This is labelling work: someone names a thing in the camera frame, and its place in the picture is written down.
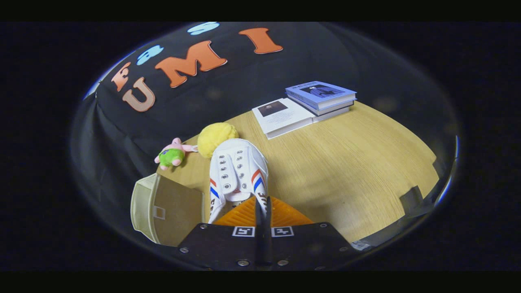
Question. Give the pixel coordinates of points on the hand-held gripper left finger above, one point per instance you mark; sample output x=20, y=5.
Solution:
x=220, y=248

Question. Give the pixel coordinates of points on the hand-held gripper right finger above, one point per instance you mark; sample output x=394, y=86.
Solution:
x=309, y=248

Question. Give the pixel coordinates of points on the beige fabric storage box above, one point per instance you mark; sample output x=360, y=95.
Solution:
x=179, y=211

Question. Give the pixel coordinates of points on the white shoe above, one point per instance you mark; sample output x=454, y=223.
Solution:
x=238, y=167

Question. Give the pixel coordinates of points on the pink and green plush toy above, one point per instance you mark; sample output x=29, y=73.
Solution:
x=171, y=156

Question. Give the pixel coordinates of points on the yellow plush toy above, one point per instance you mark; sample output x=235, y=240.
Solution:
x=215, y=136

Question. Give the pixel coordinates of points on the black tape piece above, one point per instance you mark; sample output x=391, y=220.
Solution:
x=411, y=199

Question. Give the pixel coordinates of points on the white cover book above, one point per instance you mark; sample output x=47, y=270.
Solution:
x=285, y=118

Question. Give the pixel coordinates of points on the blue cover book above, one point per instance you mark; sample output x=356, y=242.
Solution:
x=321, y=91

